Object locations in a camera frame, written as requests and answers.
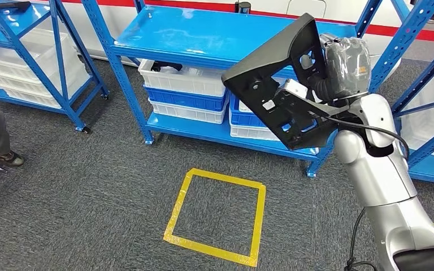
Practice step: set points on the black plastic frame part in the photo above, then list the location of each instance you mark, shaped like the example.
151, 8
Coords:
262, 63
3, 7

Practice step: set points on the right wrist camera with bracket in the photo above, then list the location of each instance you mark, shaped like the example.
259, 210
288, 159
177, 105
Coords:
295, 89

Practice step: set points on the black curved plastic part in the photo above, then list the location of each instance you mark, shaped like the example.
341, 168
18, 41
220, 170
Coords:
164, 65

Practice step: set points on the black cylinder device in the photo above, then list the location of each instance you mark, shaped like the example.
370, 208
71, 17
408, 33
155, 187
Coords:
243, 7

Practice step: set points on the yellow floor tape square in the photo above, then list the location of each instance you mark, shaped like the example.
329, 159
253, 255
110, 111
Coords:
220, 177

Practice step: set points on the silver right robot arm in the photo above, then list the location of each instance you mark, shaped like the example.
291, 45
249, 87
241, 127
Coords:
378, 175

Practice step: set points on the white vehicle with red stripe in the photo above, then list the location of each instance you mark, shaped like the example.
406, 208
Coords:
269, 5

